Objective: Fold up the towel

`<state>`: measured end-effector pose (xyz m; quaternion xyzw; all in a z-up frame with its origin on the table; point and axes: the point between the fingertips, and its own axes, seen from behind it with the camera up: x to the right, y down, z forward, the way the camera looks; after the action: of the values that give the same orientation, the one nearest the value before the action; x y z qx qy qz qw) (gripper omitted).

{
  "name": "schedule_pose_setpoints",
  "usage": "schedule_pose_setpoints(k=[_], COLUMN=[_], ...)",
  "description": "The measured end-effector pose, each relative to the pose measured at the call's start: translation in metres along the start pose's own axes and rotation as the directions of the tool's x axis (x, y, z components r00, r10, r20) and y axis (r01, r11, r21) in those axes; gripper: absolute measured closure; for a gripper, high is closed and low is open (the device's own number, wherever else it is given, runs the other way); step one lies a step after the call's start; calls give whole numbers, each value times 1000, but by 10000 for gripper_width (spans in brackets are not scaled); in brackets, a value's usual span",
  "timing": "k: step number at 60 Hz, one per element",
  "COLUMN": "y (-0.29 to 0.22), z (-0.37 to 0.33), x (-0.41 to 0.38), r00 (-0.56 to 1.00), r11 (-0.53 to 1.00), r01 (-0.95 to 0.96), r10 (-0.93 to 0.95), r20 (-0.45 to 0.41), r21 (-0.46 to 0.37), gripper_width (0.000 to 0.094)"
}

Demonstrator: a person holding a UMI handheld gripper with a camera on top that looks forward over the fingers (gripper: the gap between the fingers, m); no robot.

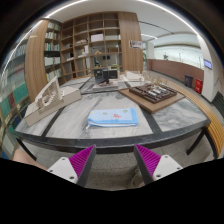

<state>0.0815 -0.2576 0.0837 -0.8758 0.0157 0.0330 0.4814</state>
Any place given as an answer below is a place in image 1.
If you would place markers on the wooden bookshelf wall unit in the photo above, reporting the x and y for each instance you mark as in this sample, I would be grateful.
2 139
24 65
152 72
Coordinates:
75 48

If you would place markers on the dark architectural model on board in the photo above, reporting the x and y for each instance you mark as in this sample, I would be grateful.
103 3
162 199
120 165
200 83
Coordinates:
152 97

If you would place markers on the red fire cabinet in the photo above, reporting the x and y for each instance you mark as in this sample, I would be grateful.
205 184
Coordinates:
198 86

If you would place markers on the side bookshelf with books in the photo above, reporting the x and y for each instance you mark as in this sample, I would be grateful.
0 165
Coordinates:
13 97

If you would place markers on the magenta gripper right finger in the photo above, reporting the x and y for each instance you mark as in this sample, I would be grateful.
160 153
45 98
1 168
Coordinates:
153 166

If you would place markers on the black monitor on table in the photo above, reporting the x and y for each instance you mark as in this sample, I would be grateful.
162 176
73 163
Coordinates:
101 76

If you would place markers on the white architectural model on base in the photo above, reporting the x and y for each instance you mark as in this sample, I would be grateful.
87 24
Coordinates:
50 99

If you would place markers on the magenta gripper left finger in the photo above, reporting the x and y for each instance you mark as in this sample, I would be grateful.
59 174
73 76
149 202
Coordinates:
76 168

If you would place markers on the poster on wooden panel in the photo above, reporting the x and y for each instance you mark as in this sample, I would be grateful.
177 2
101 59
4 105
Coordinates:
135 44

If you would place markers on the small white architectural model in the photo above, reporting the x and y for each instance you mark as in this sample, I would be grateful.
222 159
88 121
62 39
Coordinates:
133 76

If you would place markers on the light blue folded towel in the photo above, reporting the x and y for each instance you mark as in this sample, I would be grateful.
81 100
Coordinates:
113 118

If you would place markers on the blue wall screen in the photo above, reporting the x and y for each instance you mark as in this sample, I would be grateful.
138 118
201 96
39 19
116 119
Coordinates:
207 64

